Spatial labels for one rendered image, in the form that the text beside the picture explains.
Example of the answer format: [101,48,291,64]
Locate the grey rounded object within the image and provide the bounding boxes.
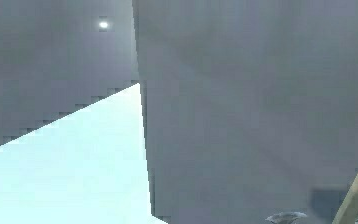
[265,211,309,224]

